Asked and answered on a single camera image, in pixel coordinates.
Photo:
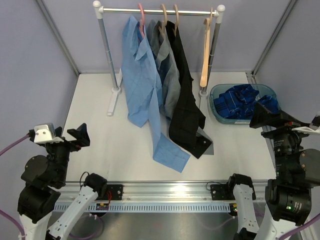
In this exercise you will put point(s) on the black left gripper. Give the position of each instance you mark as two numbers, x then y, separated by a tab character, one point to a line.
82	139

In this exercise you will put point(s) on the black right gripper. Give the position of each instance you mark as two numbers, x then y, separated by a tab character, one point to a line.
262	117

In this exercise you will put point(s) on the blue plaid shirt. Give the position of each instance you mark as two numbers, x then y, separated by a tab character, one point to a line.
238	102

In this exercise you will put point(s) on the beige hanger of plaid shirt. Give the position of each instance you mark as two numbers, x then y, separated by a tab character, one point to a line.
206	52

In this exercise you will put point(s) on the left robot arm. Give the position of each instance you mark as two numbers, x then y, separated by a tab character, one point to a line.
45	175

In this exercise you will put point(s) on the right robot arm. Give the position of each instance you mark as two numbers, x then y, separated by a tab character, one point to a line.
288	196

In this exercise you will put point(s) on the black shirt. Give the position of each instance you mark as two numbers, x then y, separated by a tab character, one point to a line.
187	118

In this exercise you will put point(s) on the light blue shirt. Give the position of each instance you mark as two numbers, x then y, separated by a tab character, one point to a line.
143	92

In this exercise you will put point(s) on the pink plastic hanger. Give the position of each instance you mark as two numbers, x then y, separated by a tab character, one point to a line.
142	20

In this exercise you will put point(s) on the beige hanger with black shirt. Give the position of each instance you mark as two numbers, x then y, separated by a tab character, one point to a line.
177	19

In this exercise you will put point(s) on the beige hanger with grey shirt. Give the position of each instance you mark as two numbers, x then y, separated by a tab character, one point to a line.
162	27

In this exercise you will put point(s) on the teal transparent plastic tray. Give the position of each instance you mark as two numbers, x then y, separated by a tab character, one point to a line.
222	88

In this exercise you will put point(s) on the white and chrome clothes rack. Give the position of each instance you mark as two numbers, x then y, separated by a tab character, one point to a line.
116	90

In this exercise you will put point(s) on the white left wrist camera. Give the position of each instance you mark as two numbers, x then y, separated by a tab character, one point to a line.
44	134

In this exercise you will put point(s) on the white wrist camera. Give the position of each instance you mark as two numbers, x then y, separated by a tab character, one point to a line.
44	134
312	129

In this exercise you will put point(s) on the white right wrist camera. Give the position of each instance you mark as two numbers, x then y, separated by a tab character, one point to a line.
312	129

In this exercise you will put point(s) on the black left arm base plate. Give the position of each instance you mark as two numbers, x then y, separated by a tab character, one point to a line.
114	192

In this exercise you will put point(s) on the light blue slotted cable duct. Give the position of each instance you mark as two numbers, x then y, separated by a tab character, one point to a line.
118	207

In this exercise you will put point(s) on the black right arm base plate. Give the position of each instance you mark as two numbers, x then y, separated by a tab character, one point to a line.
220	192

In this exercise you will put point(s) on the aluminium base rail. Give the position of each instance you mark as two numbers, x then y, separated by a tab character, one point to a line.
165	192

